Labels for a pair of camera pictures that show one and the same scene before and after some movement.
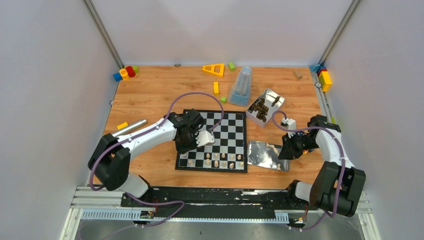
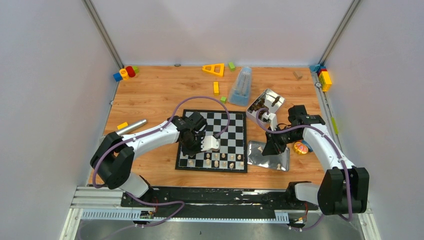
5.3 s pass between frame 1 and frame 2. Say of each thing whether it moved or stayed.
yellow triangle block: stayed
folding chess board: stayed
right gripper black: moved
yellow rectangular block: stayed
